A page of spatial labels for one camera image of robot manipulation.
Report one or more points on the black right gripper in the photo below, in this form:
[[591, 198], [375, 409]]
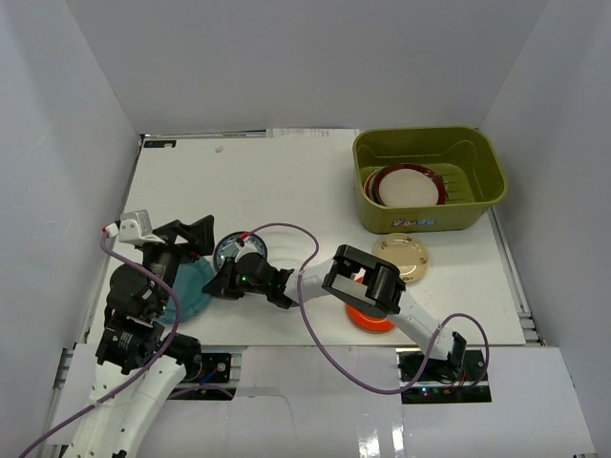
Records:
[[220, 285]]

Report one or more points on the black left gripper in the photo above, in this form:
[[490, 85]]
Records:
[[173, 239]]

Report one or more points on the teal scalloped plate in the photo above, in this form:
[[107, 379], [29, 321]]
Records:
[[189, 281]]

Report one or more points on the dark red rimmed cream plate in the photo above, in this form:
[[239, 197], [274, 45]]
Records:
[[407, 185]]

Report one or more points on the red plate with teal flower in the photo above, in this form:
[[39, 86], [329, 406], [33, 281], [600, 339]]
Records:
[[368, 187]]

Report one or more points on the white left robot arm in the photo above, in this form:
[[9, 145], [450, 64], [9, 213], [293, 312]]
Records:
[[138, 362]]

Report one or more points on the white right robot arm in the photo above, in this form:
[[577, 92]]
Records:
[[370, 285]]

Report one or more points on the olive green plastic bin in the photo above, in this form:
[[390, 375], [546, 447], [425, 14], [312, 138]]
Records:
[[463, 157]]

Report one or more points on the blue patterned small plate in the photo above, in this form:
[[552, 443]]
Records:
[[227, 247]]

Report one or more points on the dark label sticker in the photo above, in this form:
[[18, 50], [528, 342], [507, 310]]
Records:
[[159, 144]]

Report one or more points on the white papers at back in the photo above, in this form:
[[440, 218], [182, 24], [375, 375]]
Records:
[[311, 132]]

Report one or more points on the orange plate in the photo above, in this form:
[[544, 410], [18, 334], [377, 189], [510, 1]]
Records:
[[368, 323]]

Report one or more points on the cream plate with calligraphy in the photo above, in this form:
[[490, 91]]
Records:
[[406, 252]]

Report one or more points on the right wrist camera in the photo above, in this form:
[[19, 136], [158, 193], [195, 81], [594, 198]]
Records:
[[245, 246]]

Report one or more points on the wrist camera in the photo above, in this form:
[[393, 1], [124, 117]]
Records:
[[245, 246], [133, 228]]

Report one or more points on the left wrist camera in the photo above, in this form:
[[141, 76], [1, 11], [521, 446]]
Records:
[[133, 228]]

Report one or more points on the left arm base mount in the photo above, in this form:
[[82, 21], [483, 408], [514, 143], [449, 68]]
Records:
[[206, 379]]

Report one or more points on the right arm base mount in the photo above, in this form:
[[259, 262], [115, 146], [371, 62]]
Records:
[[440, 386]]

